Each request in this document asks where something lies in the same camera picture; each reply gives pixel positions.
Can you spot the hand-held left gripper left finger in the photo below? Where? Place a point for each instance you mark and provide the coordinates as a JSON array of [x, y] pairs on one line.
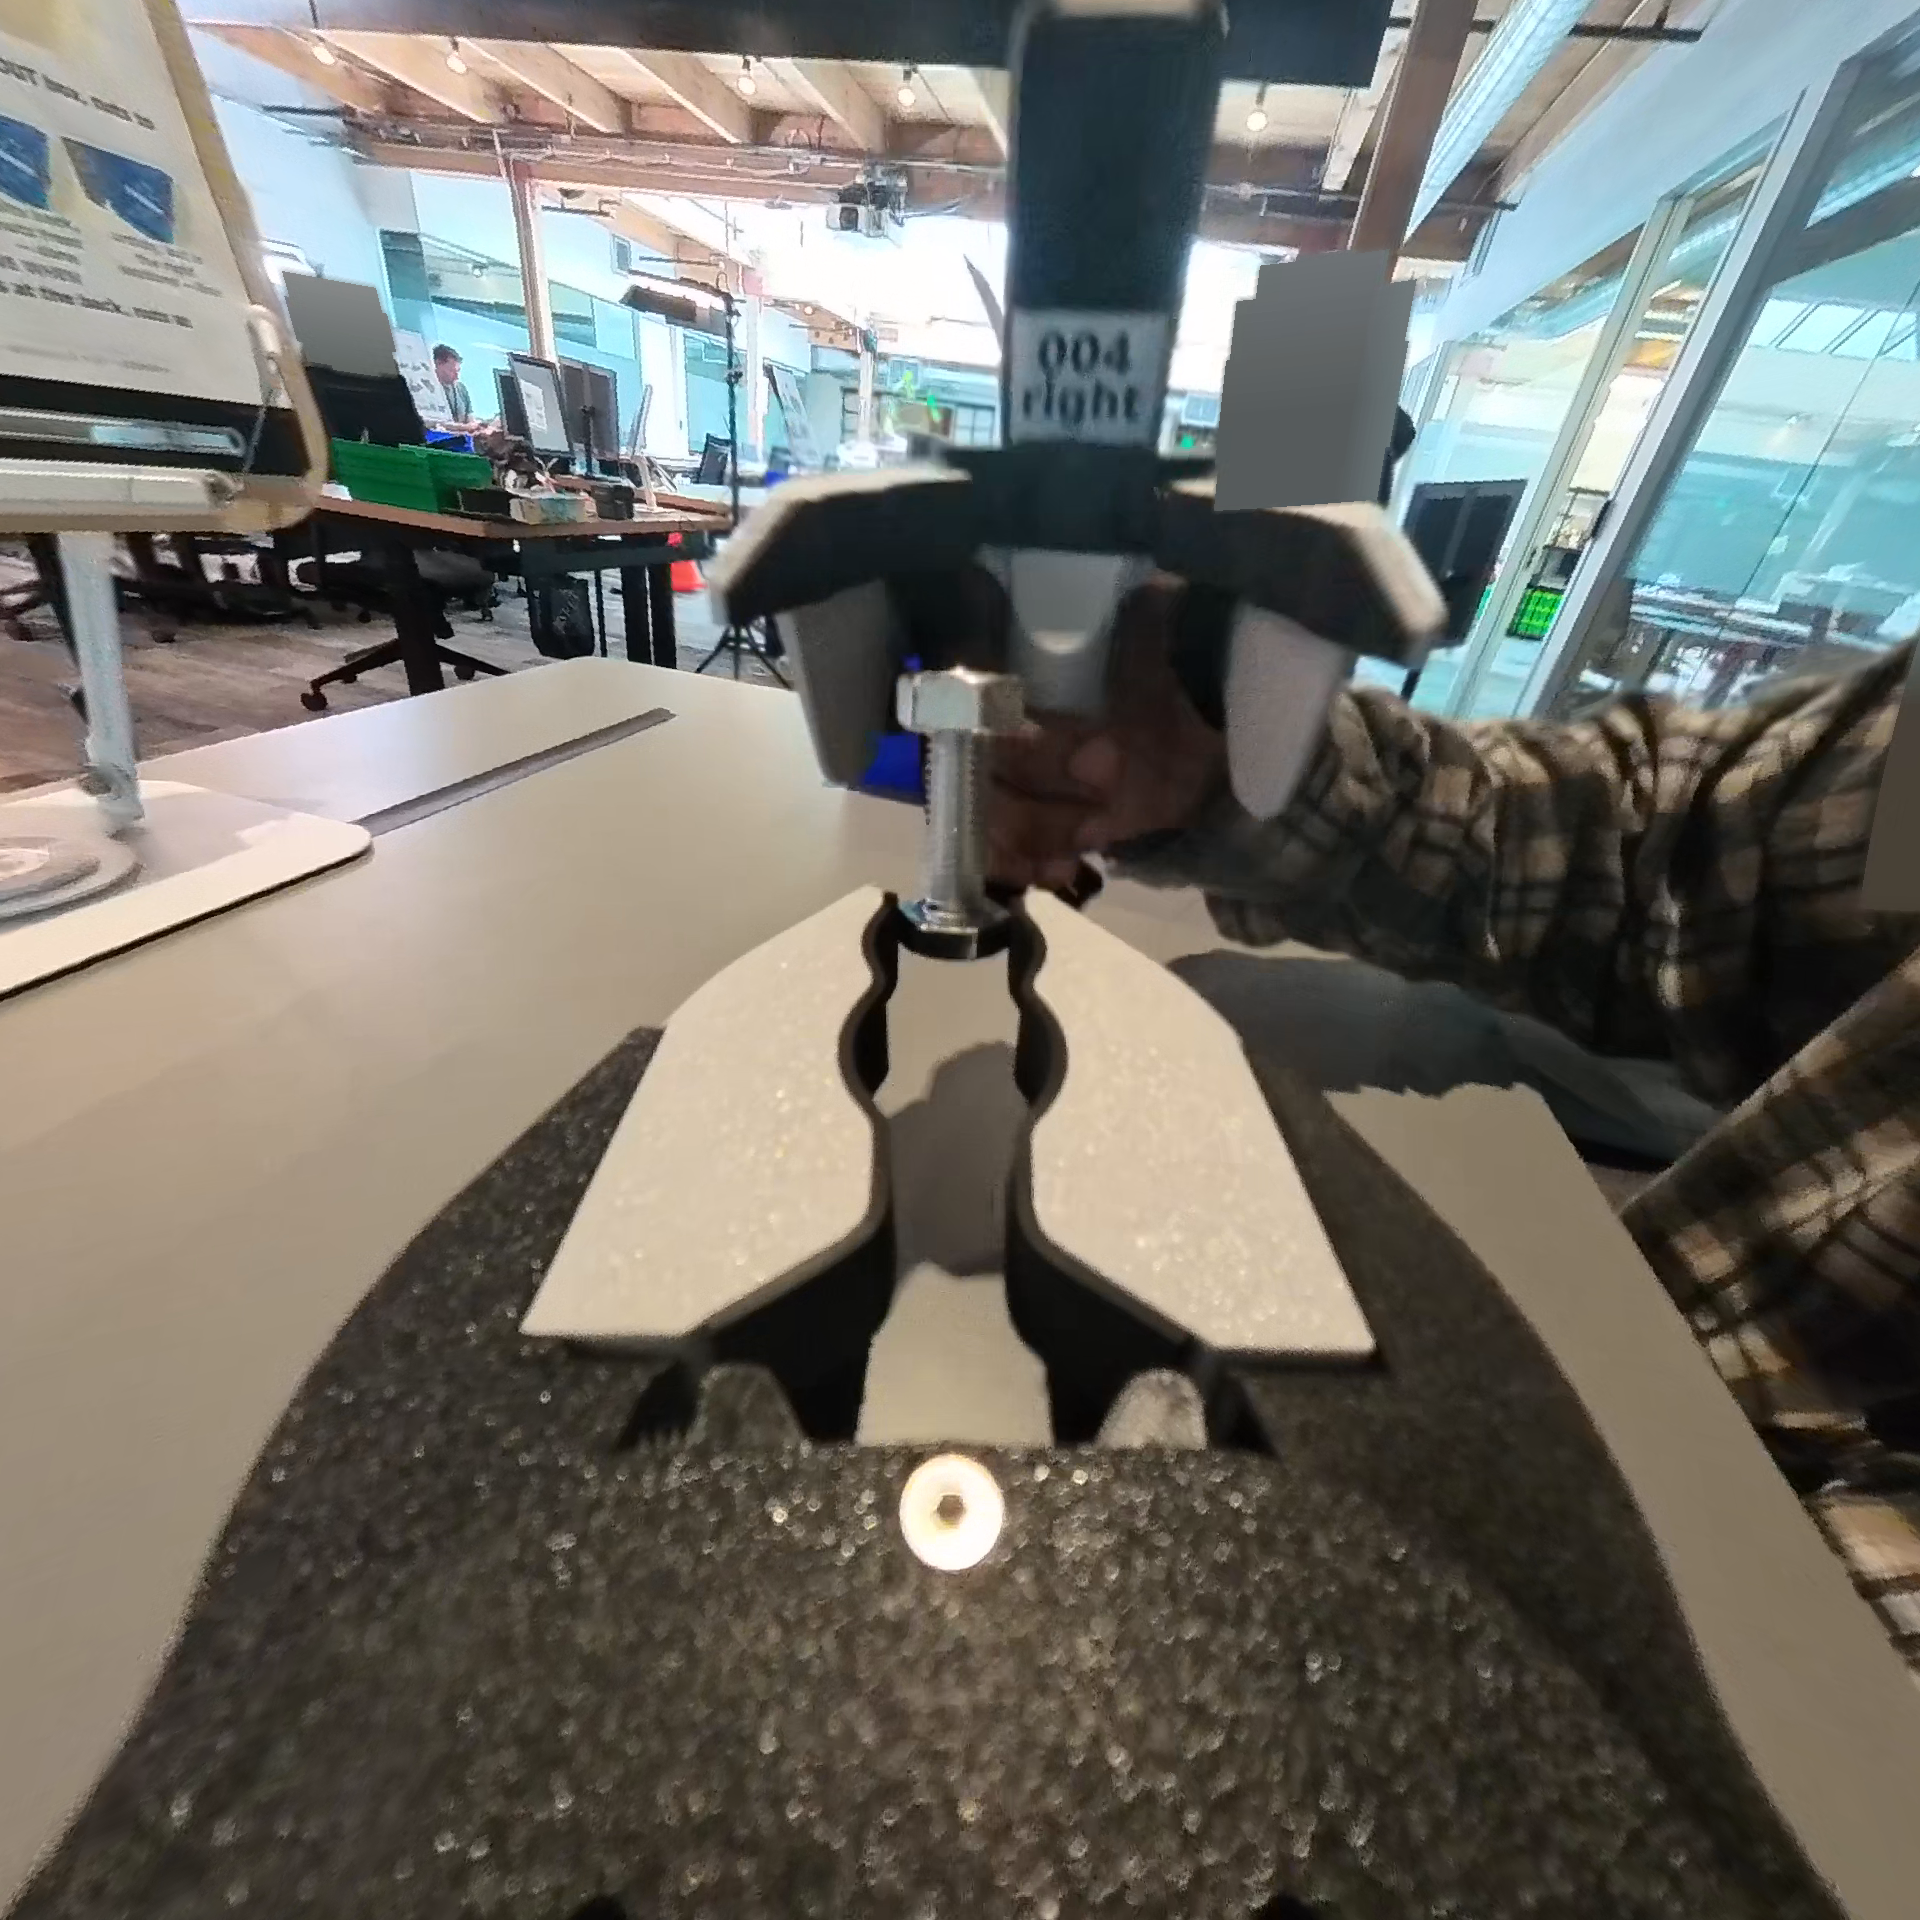
[[720, 1141]]

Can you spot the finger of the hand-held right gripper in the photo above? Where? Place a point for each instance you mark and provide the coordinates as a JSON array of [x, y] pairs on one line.
[[1290, 705], [839, 661]]

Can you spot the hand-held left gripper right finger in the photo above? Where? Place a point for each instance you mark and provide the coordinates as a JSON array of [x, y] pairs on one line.
[[1185, 1155]]

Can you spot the blue plastic storage bin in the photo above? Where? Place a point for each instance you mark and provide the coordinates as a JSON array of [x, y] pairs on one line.
[[897, 768]]

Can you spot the silver hex bolt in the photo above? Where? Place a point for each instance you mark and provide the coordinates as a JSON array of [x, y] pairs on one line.
[[957, 825]]

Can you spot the person's right forearm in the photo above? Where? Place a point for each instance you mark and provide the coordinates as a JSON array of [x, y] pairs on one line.
[[1575, 854]]

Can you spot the person's right hand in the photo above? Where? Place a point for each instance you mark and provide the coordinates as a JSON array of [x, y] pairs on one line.
[[1109, 779]]

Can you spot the black metal cabinet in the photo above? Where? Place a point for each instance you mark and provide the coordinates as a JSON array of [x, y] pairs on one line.
[[1463, 547]]

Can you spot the black backpack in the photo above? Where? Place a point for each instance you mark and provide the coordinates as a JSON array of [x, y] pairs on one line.
[[565, 618]]

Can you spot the black desktop monitor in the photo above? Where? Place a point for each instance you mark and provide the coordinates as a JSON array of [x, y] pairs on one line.
[[596, 412], [537, 405]]

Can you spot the black office chair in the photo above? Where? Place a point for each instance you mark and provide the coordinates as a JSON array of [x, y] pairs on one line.
[[434, 578]]

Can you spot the wooden office desk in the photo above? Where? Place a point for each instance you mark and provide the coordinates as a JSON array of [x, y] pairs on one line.
[[450, 516]]

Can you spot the green plastic crate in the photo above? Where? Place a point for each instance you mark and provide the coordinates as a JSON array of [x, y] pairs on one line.
[[405, 474]]

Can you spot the operator arm plaid sleeve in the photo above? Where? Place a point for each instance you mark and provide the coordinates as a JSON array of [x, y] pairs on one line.
[[1800, 1229]]

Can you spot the instruction tablet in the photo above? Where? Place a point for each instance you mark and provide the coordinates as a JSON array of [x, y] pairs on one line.
[[105, 225]]

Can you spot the ceiling camera cluster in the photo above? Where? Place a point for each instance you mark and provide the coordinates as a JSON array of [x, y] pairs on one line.
[[868, 210]]

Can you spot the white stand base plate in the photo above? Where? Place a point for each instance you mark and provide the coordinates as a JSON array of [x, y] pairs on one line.
[[225, 854]]

